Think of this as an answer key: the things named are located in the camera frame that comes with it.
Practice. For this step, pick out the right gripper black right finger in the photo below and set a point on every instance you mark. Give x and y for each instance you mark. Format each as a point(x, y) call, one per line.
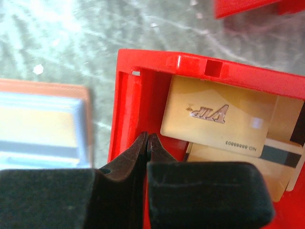
point(204, 195)

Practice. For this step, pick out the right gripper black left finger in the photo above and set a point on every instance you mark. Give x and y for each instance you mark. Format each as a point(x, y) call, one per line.
point(110, 197)

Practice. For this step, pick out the brown leather card holder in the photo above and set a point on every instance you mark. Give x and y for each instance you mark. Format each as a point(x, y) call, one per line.
point(45, 125)

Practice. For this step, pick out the red plastic bin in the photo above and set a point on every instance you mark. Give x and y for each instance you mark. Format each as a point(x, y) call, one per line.
point(141, 88)
point(224, 8)

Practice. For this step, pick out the gold VIP card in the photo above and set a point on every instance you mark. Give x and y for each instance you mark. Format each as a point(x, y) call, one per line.
point(218, 115)

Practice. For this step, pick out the gold magnetic stripe card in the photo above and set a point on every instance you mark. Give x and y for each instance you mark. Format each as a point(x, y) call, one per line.
point(277, 162)

